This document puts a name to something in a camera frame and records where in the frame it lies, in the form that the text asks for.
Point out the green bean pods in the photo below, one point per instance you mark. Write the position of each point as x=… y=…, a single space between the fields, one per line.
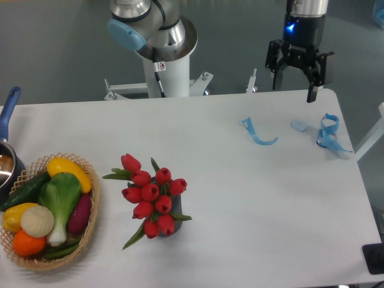
x=62 y=250

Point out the dark grey ribbed vase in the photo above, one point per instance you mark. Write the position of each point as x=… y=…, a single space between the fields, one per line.
x=169 y=225

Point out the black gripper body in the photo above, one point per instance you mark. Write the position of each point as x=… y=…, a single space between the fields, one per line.
x=303 y=28

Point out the white steamed bun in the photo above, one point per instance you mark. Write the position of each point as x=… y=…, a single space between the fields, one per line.
x=37 y=221

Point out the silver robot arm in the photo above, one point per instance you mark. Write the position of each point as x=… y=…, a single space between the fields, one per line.
x=164 y=40

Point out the yellow bell pepper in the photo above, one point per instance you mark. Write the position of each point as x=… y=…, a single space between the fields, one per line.
x=11 y=218

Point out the red tulip bouquet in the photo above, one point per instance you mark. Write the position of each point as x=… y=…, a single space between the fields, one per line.
x=150 y=194

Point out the green cucumber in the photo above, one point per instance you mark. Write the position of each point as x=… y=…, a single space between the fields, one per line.
x=27 y=193

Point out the orange fruit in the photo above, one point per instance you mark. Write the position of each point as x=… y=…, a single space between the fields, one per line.
x=26 y=245

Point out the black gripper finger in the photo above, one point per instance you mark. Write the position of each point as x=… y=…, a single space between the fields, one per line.
x=275 y=65
x=319 y=73

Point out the white frame at right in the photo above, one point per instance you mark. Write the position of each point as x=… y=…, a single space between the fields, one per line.
x=374 y=134

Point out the blue object top corner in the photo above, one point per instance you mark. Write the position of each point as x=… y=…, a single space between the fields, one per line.
x=378 y=12

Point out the green bok choy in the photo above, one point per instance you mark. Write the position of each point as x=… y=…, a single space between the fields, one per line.
x=60 y=196

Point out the purple sweet potato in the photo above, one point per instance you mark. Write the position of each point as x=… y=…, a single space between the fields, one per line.
x=80 y=216

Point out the blue ribbon strip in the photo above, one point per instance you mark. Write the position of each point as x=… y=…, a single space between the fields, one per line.
x=248 y=125

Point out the blue handled saucepan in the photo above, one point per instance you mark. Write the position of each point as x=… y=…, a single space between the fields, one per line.
x=11 y=164

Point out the black device at edge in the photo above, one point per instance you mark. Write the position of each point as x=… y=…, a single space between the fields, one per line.
x=373 y=254

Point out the woven wicker basket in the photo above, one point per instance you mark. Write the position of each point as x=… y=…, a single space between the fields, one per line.
x=36 y=262

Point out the tangled blue ribbon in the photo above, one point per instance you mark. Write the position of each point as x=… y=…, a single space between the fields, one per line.
x=327 y=135

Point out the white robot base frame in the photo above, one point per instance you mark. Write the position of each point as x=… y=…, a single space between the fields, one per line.
x=163 y=79

